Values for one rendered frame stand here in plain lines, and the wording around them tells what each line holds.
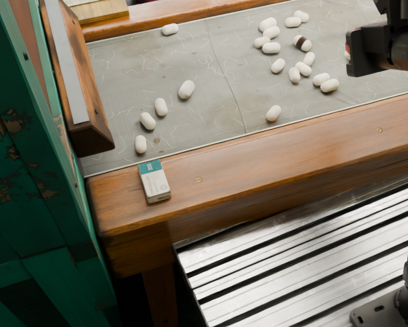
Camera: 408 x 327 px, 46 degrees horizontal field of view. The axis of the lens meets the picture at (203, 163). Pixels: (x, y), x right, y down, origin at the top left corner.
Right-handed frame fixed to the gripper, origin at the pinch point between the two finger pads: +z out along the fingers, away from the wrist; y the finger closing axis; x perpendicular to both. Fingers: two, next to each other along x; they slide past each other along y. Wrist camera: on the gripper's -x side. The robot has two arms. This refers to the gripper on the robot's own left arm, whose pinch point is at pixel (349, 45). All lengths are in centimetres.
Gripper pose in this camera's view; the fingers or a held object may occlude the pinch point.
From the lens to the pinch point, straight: 82.8
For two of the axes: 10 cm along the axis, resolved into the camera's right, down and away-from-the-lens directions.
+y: -9.5, 2.6, -1.9
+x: 1.9, 9.3, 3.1
